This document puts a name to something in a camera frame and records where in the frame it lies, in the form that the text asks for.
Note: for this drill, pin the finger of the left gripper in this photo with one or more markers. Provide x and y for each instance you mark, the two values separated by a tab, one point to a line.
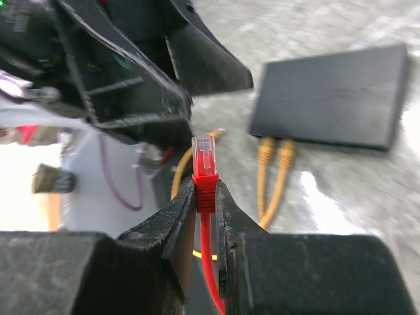
204	65

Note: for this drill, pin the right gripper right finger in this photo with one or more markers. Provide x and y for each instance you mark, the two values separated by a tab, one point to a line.
264	273

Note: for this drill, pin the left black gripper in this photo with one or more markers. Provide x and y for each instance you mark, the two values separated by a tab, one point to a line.
80	66

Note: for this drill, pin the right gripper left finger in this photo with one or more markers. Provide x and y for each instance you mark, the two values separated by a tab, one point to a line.
146	270

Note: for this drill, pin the black network switch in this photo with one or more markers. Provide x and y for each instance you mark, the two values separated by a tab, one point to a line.
347	99

